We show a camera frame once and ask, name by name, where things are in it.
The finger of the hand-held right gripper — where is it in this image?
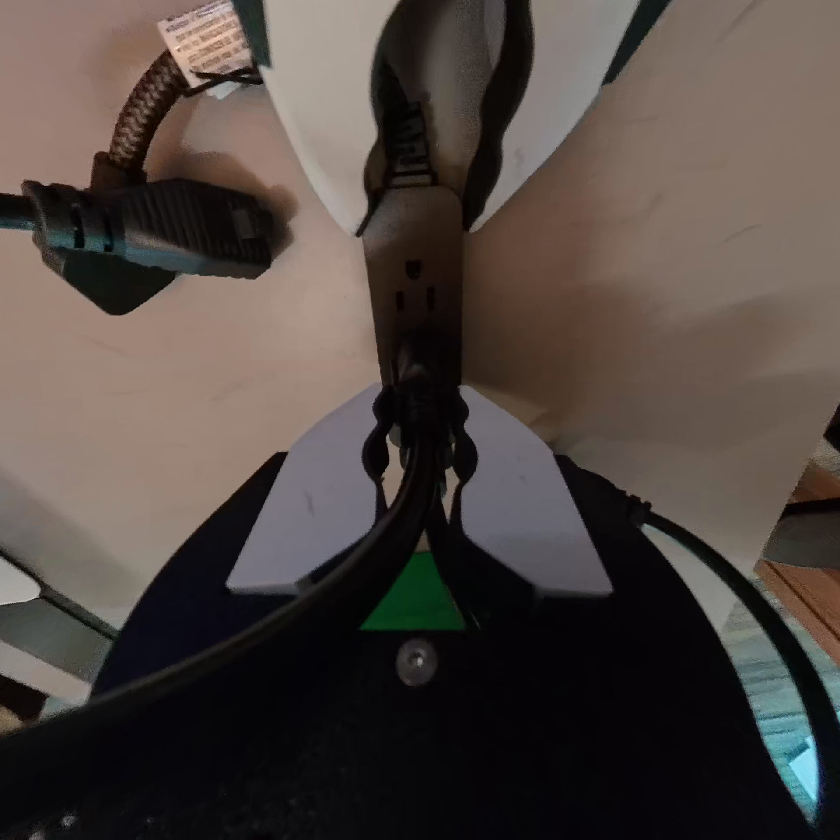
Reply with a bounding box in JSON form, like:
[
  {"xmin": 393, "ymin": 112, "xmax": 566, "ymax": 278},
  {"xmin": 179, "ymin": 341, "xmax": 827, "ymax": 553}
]
[
  {"xmin": 259, "ymin": 0, "xmax": 409, "ymax": 238},
  {"xmin": 461, "ymin": 0, "xmax": 645, "ymax": 233}
]

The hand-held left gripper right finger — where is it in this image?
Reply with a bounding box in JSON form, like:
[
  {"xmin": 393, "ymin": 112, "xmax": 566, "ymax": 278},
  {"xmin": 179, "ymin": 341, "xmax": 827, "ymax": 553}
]
[{"xmin": 445, "ymin": 386, "xmax": 614, "ymax": 621}]

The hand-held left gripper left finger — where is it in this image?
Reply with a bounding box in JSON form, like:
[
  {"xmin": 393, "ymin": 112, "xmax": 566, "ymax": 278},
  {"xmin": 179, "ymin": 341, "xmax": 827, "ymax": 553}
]
[{"xmin": 226, "ymin": 384, "xmax": 395, "ymax": 597}]

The black power cable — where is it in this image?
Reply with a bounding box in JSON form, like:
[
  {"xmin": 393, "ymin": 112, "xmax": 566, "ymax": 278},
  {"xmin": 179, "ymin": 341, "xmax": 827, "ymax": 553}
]
[
  {"xmin": 0, "ymin": 177, "xmax": 470, "ymax": 775},
  {"xmin": 576, "ymin": 459, "xmax": 840, "ymax": 828}
]

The braided cord with plug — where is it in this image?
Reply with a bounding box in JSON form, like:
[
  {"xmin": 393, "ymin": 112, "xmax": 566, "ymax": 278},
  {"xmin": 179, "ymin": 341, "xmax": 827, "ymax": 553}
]
[{"xmin": 62, "ymin": 52, "xmax": 439, "ymax": 317}]

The green plastic bin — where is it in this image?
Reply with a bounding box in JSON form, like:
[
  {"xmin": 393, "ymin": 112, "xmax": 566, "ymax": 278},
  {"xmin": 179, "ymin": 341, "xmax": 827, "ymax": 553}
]
[{"xmin": 360, "ymin": 551, "xmax": 468, "ymax": 632}]

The white cord label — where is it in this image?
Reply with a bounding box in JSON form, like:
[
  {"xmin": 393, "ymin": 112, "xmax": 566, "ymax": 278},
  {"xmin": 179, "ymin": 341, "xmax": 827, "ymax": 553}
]
[{"xmin": 157, "ymin": 0, "xmax": 265, "ymax": 101}]

